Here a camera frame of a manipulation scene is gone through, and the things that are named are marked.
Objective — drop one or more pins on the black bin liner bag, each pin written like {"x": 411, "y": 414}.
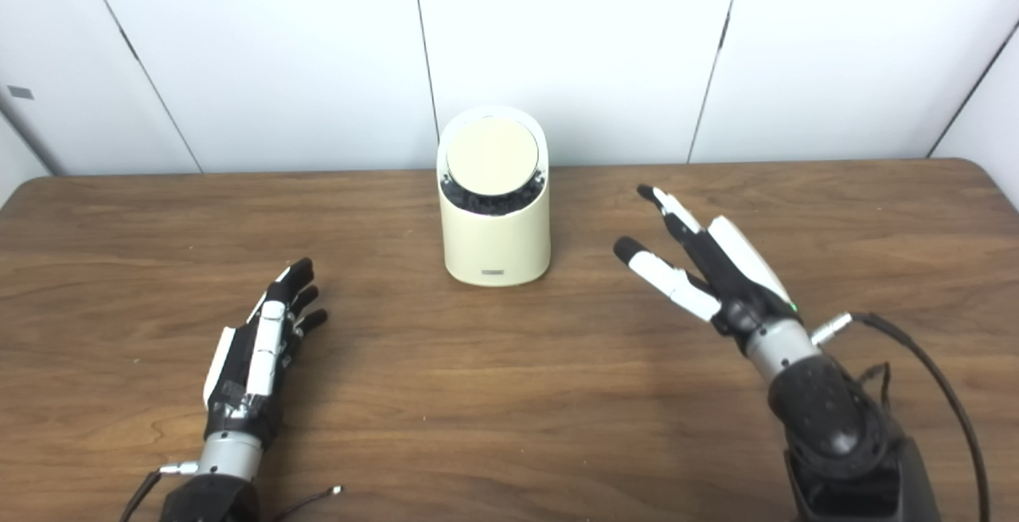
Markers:
{"x": 492, "y": 204}

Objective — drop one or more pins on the cream round bin lid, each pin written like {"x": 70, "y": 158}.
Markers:
{"x": 492, "y": 154}

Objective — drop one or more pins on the cream-colored round bin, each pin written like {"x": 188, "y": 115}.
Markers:
{"x": 495, "y": 243}

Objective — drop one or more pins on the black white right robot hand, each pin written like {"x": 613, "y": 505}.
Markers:
{"x": 732, "y": 275}

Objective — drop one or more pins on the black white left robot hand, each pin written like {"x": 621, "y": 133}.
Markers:
{"x": 255, "y": 363}

